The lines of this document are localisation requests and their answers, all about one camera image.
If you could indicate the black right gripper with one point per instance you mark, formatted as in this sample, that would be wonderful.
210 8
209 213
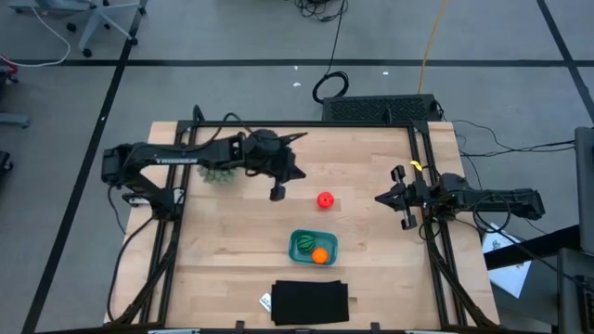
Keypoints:
422 195

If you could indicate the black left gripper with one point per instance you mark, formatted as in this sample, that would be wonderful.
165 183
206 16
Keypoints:
264 148

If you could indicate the red toy apple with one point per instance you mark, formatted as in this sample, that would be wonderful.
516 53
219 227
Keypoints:
325 200

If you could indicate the green striped toy watermelon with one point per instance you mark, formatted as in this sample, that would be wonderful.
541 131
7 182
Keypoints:
306 243

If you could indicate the orange toy fruit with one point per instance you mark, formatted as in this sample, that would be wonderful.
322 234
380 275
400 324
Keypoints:
320 255

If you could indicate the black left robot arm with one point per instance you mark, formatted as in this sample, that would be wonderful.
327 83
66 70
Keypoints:
176 155

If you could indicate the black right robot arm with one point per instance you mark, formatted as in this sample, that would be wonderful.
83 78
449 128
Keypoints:
501 199

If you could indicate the yellow tape tag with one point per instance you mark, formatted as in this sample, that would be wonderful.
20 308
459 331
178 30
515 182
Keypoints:
416 165

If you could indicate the green plant in patterned pot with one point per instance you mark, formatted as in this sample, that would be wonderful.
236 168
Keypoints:
217 176

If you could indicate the teal plastic tub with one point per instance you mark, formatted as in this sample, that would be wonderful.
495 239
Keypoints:
325 239

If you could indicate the black computer case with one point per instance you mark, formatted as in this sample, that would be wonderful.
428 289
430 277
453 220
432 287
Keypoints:
380 109

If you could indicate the black folded cloth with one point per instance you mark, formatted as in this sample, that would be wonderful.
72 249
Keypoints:
310 302

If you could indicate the white paper sheet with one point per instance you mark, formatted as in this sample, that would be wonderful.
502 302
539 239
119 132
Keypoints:
508 273

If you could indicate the white small card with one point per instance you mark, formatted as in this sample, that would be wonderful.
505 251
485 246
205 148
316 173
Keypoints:
265 302

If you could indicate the grey cabinet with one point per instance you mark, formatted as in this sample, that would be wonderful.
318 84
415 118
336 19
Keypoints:
580 232

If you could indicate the white office chair base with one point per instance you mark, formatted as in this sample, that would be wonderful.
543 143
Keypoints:
99 18

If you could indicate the black table frame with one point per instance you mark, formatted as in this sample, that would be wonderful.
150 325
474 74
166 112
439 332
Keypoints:
415 139

